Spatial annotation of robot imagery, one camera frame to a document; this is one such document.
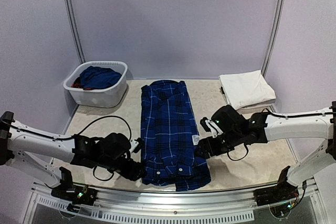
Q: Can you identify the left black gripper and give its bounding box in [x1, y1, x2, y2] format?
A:
[98, 156, 148, 182]

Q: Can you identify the white t-shirt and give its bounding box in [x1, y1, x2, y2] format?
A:
[219, 70, 276, 110]

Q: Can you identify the blue plaid shirt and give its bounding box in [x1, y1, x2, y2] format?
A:
[140, 80, 211, 191]

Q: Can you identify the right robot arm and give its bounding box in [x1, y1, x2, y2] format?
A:
[195, 102, 335, 201]

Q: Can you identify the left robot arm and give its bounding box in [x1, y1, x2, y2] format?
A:
[1, 111, 145, 200]

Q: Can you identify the white plastic laundry basket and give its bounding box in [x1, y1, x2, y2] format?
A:
[63, 61, 128, 108]

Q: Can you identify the red garment in basket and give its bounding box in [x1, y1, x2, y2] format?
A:
[71, 77, 88, 90]

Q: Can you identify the dark blue garment in basket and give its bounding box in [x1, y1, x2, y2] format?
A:
[79, 66, 122, 90]

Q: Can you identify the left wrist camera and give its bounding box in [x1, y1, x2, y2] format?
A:
[130, 137, 144, 153]

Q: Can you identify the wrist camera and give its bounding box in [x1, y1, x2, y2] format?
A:
[200, 117, 223, 138]
[130, 137, 144, 153]

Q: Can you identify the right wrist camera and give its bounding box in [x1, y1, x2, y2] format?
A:
[200, 117, 223, 138]

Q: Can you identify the aluminium front rail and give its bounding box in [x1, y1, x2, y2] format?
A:
[24, 178, 329, 223]

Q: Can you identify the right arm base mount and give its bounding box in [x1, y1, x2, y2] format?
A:
[253, 166, 307, 219]

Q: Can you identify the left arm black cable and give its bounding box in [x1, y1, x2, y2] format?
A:
[0, 115, 133, 182]

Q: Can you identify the right corner wall post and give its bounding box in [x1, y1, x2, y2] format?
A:
[261, 0, 285, 77]

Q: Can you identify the corner wall post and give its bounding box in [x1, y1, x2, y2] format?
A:
[261, 0, 285, 77]
[64, 0, 86, 63]

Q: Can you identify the left corner wall post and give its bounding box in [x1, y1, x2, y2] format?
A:
[64, 0, 86, 63]

